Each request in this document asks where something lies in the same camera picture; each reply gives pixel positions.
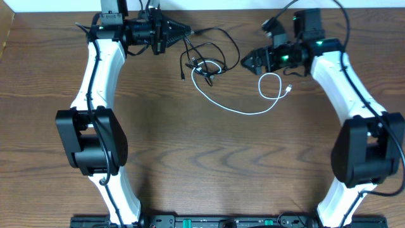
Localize white USB cable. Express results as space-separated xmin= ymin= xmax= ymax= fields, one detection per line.
xmin=190 ymin=60 xmax=293 ymax=116

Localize black USB cable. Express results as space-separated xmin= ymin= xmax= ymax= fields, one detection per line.
xmin=179 ymin=27 xmax=241 ymax=87

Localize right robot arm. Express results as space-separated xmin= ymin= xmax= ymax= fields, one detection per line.
xmin=241 ymin=8 xmax=404 ymax=227

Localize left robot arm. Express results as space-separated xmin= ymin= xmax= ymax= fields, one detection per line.
xmin=56 ymin=0 xmax=193 ymax=227

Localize wooden panel at left edge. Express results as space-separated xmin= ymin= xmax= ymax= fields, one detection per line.
xmin=0 ymin=0 xmax=15 ymax=57

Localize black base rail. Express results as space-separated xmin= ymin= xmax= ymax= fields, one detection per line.
xmin=70 ymin=213 xmax=389 ymax=228

